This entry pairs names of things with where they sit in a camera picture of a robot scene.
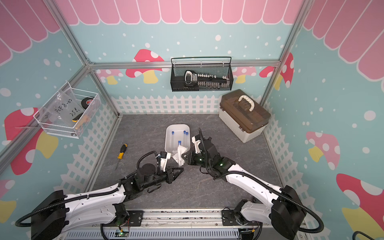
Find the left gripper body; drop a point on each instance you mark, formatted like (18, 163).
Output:
(159, 178)

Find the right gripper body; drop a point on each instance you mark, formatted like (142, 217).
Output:
(197, 159)

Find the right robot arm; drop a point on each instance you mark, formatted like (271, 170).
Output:
(282, 207)

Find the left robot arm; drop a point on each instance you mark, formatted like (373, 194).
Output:
(60, 213)

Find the yellow black screwdriver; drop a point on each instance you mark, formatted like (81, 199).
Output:
(121, 154)

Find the white plastic tray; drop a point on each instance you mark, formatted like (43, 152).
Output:
(179, 130)

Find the brown lid storage box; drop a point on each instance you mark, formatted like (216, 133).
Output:
(243, 115)

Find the socket set in basket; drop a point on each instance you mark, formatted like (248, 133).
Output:
(203, 81)

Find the black tape roll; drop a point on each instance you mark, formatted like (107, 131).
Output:
(86, 102)

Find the clear labelled plastic bag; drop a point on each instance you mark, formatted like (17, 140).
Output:
(62, 109)

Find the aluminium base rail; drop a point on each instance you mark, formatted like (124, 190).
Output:
(165, 224)

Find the black wire wall basket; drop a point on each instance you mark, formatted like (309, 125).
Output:
(219, 66)

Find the white wire wall basket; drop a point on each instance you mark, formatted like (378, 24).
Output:
(64, 131)

